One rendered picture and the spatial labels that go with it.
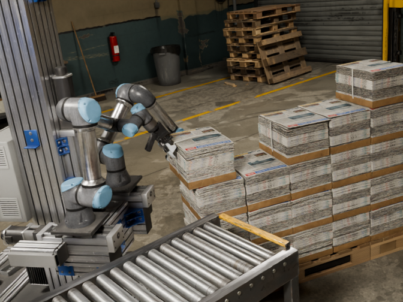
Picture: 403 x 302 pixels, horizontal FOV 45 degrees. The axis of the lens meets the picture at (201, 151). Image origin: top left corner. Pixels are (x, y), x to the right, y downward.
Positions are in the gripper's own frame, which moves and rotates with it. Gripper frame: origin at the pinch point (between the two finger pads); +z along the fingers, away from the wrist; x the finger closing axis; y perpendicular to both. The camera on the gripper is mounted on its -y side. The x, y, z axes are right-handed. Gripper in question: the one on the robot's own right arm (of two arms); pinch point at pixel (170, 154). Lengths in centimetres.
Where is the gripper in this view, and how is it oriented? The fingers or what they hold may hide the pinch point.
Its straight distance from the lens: 276.4
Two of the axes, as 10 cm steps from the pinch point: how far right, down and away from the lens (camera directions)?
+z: 5.6, 7.1, 4.3
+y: 7.5, -6.5, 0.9
